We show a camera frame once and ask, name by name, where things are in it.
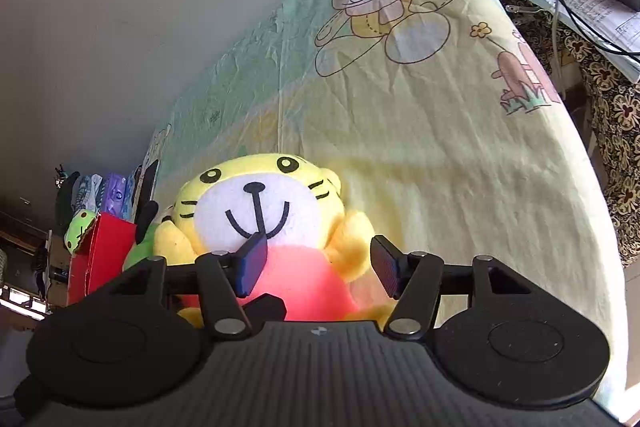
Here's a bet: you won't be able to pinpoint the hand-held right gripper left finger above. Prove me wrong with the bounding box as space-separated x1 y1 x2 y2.
100 234 288 340

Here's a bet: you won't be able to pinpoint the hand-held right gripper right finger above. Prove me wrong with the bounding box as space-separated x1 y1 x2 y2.
370 234 533 340

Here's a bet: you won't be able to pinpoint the yellow tiger plush toy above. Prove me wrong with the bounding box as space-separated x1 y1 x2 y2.
152 152 401 328

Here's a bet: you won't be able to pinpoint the green plush with black antenna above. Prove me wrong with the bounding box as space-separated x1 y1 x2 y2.
122 201 161 273

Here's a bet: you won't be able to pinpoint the red cardboard box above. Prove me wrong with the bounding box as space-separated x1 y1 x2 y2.
66 213 138 308

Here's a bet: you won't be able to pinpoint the printed bear bed sheet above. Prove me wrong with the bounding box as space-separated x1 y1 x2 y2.
135 0 628 413

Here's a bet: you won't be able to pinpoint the purple tissue pack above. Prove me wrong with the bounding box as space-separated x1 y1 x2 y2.
102 174 128 218

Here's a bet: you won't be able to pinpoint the green frog plush toy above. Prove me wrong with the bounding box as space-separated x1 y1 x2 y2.
64 208 97 253

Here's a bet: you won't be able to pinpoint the blue checked cloth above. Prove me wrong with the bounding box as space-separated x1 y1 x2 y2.
72 174 107 214

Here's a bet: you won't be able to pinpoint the dark wooden furniture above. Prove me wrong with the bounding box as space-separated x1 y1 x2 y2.
0 207 66 318

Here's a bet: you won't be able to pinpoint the floral patterned cloth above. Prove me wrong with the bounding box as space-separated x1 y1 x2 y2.
487 0 640 268

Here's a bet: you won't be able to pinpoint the printed paper sheets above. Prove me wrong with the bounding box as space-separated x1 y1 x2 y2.
485 0 640 82

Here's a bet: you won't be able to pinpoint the white power strip cable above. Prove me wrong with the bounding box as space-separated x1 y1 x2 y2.
550 0 568 100

